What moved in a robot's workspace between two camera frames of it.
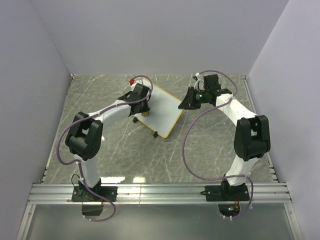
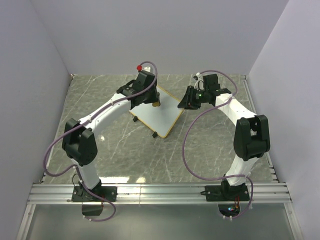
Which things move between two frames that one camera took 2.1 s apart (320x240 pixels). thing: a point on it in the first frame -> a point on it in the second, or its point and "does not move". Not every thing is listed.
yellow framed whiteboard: (164, 112) does not move
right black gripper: (188, 102) does not move
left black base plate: (81, 194) does not move
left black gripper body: (145, 107) -> (151, 95)
